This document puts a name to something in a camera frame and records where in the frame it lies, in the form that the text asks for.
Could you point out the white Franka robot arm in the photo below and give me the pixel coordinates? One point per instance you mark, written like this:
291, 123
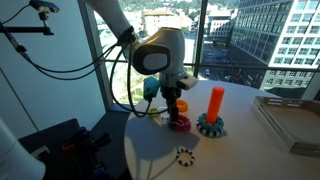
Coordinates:
156, 50

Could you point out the black camera on stand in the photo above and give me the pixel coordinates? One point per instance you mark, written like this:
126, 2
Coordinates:
43, 6

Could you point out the dark window frame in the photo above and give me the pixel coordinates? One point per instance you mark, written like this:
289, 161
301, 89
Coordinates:
201, 33

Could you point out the light wooden tray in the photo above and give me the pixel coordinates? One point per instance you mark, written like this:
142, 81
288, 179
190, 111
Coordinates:
293, 123

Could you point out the teal wrist camera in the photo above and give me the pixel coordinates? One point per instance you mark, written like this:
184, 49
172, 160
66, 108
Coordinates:
151, 87

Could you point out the black cart with tools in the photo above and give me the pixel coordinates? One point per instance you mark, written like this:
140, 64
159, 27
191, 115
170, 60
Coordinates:
66, 150

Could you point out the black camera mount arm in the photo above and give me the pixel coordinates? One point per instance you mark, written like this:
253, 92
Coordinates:
33, 30

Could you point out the white rounded housing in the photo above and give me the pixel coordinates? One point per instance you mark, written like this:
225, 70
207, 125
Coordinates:
16, 156

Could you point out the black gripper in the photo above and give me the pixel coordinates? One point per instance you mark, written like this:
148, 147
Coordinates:
171, 93

